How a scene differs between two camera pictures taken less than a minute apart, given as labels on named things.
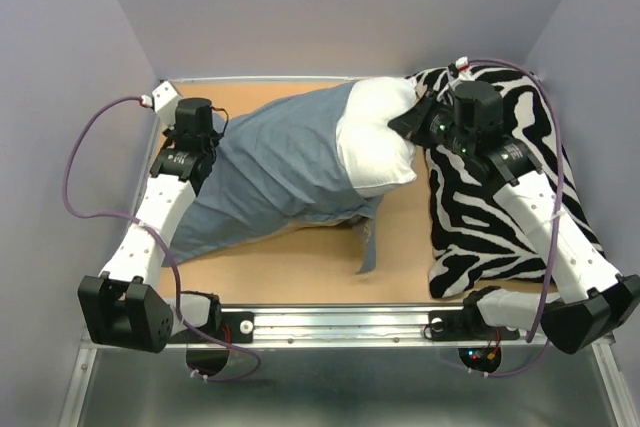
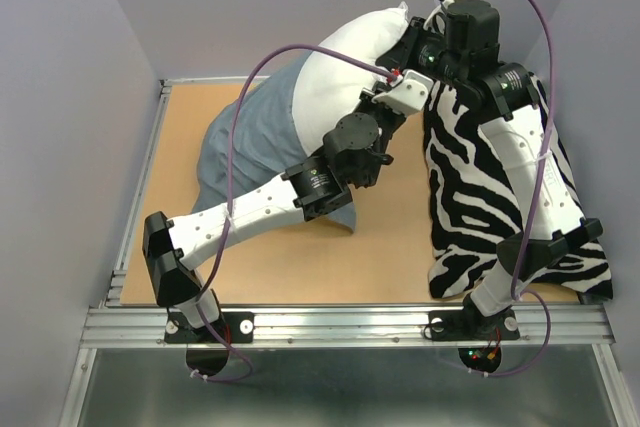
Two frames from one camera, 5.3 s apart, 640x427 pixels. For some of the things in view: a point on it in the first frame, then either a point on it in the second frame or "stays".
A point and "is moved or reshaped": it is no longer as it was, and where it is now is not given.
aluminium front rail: [379, 328] stays
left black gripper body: [213, 137] to [388, 121]
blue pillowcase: [277, 168] is moved or reshaped
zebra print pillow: [474, 239] stays
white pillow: [373, 154] is moved or reshaped
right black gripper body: [442, 127] to [433, 58]
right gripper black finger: [411, 123] to [402, 54]
